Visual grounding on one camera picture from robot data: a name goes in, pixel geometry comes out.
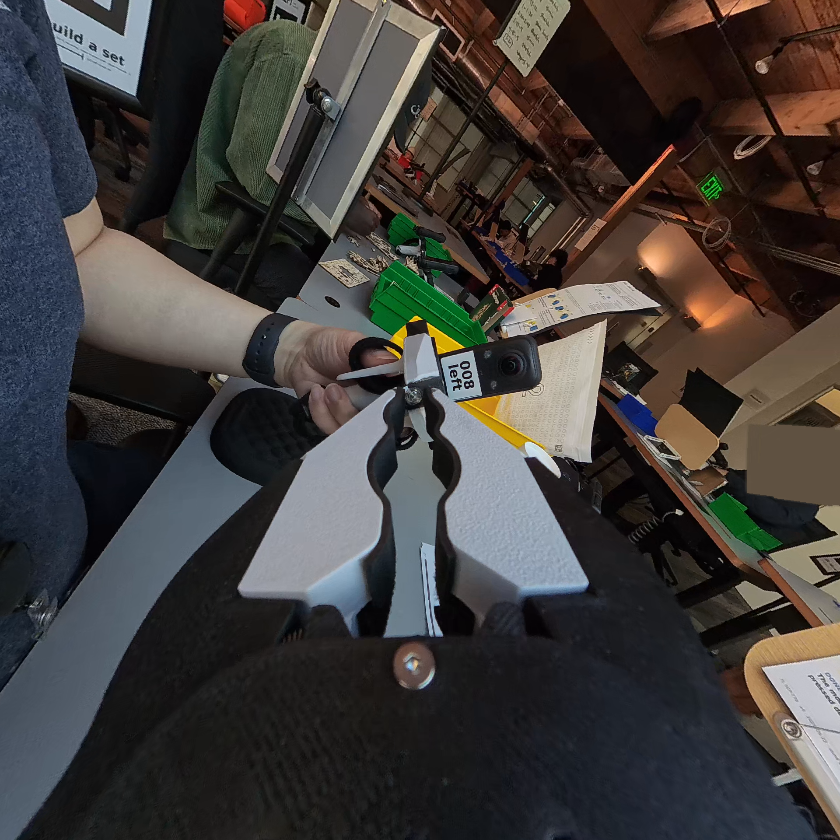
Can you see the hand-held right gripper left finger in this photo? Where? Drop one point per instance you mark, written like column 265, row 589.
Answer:
column 315, row 525

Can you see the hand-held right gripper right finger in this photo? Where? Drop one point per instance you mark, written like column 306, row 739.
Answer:
column 505, row 525

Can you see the person's left forearm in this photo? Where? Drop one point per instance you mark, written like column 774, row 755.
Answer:
column 164, row 295

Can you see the person's left hand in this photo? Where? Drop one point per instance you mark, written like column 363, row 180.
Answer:
column 315, row 361

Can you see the yellow plastic bin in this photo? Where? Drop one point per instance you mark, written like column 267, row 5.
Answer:
column 489, row 413

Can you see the small green cardboard box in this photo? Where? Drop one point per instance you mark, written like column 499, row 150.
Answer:
column 492, row 308

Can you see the green plastic bin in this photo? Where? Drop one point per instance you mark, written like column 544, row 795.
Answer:
column 400, row 229
column 735, row 518
column 420, row 308

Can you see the black padded cushion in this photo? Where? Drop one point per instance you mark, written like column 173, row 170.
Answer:
column 256, row 433

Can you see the white instruction sheet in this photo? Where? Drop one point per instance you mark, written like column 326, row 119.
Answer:
column 590, row 298

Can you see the blue plastic bin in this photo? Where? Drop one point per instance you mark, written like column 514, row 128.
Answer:
column 636, row 413

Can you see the flat wooden puzzle sheet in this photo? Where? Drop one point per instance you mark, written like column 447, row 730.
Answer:
column 341, row 270

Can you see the black smartwatch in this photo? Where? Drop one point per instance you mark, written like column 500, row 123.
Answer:
column 262, row 348

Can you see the tan wooden chair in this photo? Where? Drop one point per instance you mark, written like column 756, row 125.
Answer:
column 686, row 433

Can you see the black office chair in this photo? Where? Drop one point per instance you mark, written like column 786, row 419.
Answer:
column 262, row 210

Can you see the black sign stand pole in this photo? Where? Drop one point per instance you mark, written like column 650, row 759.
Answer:
column 289, row 170

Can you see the green exit sign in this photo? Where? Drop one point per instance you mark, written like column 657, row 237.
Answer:
column 712, row 187

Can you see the metal clamp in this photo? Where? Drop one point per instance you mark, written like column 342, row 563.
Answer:
column 43, row 613

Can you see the tan wooden clipboard stand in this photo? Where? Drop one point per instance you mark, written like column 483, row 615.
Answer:
column 761, row 669

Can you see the grey framed sign board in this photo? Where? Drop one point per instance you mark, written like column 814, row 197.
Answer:
column 354, row 98

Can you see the white hanging ceiling sign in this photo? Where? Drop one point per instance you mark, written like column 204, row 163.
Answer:
column 531, row 33

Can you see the white printed paper sheet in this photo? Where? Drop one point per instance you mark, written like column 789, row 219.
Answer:
column 814, row 702

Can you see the person's blue shirt torso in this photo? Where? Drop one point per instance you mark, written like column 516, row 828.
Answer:
column 33, row 262

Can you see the ceiling spot lamp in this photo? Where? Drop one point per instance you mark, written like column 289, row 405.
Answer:
column 764, row 64

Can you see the white printed poster sign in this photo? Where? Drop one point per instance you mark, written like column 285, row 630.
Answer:
column 98, row 52

